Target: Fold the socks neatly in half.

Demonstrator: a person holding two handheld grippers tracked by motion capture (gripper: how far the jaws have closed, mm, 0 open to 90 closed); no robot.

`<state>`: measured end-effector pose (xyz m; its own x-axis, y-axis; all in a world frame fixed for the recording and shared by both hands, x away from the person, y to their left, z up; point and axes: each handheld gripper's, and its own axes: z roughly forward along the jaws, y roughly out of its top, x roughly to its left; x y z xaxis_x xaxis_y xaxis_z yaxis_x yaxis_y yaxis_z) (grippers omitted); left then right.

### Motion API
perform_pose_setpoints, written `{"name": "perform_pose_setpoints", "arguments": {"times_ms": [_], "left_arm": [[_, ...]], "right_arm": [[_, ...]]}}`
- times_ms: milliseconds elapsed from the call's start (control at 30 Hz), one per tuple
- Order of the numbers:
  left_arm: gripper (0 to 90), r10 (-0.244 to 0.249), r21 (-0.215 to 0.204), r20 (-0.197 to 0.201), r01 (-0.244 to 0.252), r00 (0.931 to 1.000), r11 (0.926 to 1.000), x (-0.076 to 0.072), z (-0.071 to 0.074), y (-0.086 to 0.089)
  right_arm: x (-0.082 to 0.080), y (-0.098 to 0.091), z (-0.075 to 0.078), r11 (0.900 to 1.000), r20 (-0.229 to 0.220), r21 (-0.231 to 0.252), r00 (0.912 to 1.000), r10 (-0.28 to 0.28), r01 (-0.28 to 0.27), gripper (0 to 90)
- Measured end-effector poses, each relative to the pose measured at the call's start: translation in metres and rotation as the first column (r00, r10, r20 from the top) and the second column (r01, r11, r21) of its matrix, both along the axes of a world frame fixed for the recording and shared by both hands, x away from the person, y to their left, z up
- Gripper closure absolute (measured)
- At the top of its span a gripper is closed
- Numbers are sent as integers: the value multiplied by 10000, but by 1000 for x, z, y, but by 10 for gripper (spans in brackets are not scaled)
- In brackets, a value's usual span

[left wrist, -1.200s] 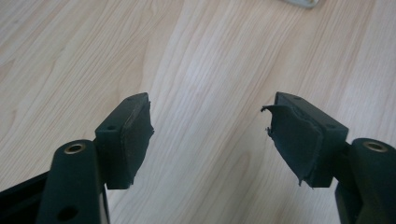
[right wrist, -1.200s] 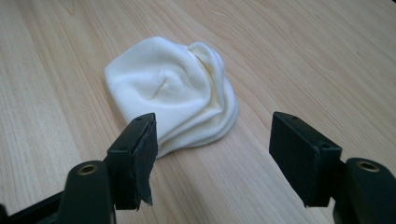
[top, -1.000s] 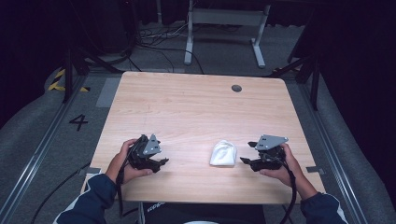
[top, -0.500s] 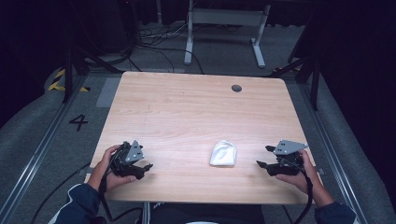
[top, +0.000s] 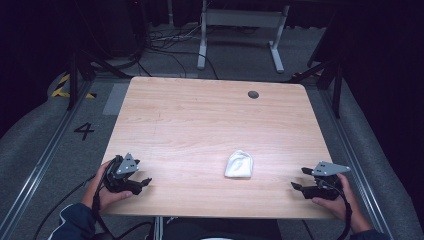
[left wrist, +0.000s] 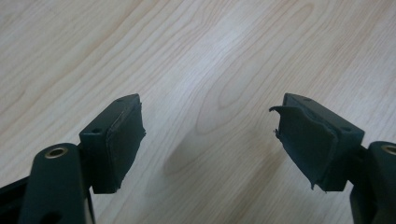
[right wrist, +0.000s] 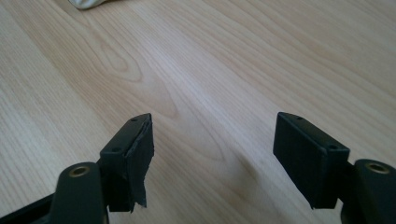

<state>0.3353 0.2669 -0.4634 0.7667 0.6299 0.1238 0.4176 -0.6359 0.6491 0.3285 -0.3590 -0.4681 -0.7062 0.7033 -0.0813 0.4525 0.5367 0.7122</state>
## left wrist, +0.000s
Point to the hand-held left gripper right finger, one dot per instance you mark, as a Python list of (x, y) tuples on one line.
[(317, 146)]

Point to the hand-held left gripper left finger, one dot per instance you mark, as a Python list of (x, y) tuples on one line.
[(112, 146)]

